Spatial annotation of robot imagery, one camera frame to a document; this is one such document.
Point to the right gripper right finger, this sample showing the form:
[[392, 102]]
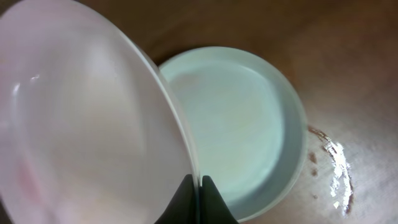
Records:
[[213, 209]]

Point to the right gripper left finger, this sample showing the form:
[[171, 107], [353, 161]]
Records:
[[182, 207]]

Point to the pale green plate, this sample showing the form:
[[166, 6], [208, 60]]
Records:
[[247, 123]]

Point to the pink plate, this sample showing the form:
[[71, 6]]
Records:
[[89, 133]]

